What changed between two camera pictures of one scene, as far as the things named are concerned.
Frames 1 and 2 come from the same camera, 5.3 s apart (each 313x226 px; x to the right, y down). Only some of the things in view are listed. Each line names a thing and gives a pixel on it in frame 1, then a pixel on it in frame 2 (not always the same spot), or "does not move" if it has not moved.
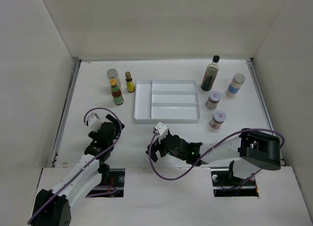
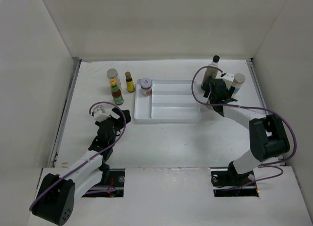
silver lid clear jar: x=115 y=81 does not move
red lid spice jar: x=218 y=118 → x=145 y=83
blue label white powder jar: x=236 y=82 does not move
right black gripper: x=154 y=146 → x=230 y=91
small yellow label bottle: x=130 y=86 does not move
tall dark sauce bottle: x=210 y=74 does not move
